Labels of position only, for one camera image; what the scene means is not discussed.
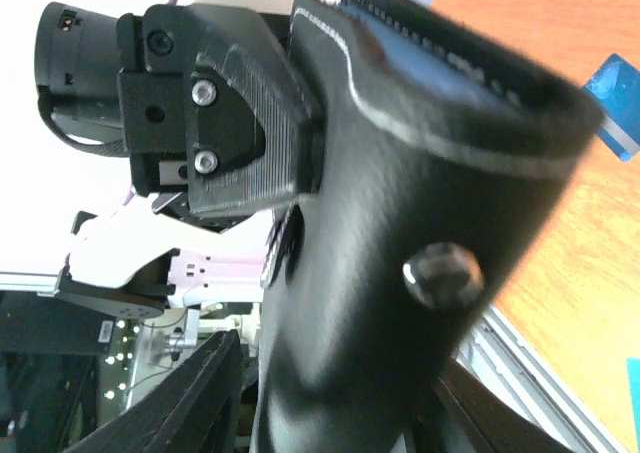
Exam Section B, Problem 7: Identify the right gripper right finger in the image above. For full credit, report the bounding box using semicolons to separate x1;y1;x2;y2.
411;359;565;453

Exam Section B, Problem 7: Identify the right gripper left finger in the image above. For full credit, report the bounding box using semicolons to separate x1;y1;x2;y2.
68;330;243;453

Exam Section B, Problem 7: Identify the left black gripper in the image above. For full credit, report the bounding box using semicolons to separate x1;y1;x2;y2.
34;2;322;218

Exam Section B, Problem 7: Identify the black leather card holder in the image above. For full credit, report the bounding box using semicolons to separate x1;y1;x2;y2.
251;0;603;452

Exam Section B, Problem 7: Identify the teal card black stripe front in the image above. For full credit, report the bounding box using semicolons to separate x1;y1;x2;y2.
626;358;640;429

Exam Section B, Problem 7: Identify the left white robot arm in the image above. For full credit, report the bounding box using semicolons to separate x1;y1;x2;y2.
34;2;321;318

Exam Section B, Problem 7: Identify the blue card with logo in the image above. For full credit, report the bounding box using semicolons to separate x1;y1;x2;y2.
583;53;639;162

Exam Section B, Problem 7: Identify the aluminium front rail frame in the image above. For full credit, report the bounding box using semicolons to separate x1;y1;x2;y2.
457;306;626;453

